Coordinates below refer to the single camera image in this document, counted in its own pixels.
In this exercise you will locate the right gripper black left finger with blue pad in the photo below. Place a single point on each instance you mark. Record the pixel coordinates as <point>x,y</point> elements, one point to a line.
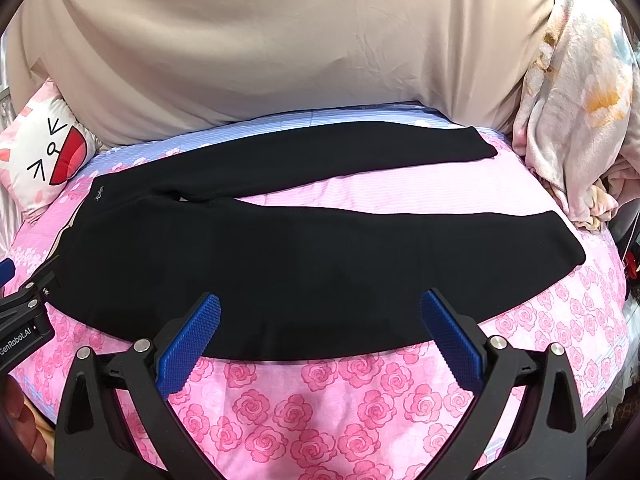
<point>93,439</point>

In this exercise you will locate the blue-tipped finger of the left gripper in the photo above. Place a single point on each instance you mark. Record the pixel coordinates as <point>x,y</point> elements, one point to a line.
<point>7,271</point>

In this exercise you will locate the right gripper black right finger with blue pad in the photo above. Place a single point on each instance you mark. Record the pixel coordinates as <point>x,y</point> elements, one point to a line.
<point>547,439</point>

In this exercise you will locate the black pants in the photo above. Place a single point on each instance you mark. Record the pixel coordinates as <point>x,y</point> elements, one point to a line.
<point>296,283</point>

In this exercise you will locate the person's left hand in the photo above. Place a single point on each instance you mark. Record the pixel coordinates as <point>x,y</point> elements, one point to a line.
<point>30,429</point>

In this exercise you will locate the white cartoon face pillow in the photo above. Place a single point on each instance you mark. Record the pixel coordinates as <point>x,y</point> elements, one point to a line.
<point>43,148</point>

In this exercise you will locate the pink rose bed sheet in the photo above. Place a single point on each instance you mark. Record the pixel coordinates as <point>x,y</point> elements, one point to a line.
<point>382,416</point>

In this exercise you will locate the floral crumpled blanket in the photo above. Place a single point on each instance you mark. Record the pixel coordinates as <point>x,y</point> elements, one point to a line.
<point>577,127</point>

